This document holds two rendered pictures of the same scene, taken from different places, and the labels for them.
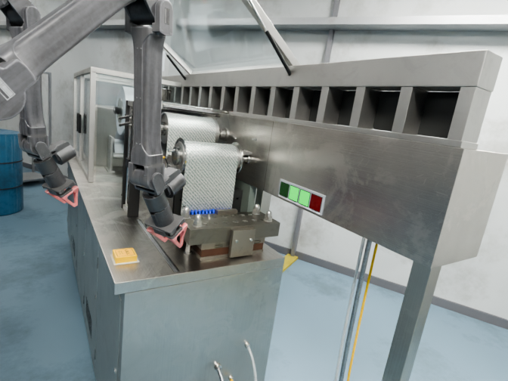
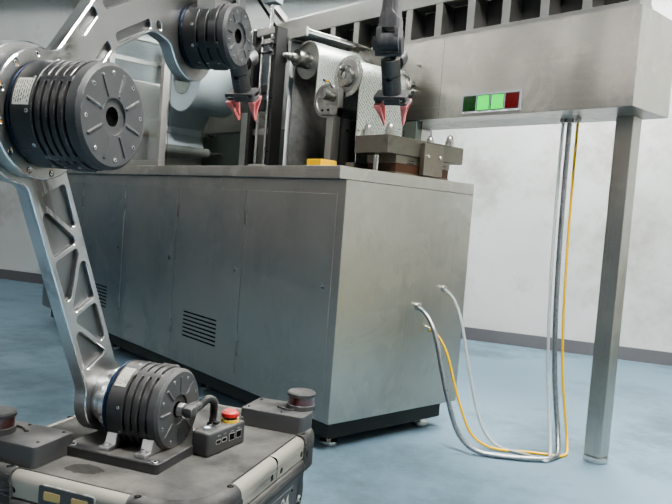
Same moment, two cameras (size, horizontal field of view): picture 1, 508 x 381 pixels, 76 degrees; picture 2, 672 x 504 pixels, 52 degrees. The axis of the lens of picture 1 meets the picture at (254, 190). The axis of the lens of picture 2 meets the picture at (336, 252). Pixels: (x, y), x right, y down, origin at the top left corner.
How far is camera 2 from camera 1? 1.53 m
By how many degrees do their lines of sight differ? 12
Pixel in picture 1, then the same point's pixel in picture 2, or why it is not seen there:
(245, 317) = (441, 250)
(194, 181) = (367, 103)
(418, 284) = (622, 154)
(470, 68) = not seen: outside the picture
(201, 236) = (397, 144)
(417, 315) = (626, 183)
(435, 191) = (626, 42)
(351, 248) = (503, 299)
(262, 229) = (448, 152)
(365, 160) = (561, 40)
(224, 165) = not seen: hidden behind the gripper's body
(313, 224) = not seen: hidden behind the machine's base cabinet
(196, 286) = (401, 192)
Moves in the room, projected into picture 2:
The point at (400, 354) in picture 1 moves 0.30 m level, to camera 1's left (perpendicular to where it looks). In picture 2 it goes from (616, 231) to (528, 224)
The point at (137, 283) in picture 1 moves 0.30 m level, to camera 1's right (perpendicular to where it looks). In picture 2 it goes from (356, 171) to (450, 179)
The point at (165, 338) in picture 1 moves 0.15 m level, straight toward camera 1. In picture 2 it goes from (374, 247) to (395, 250)
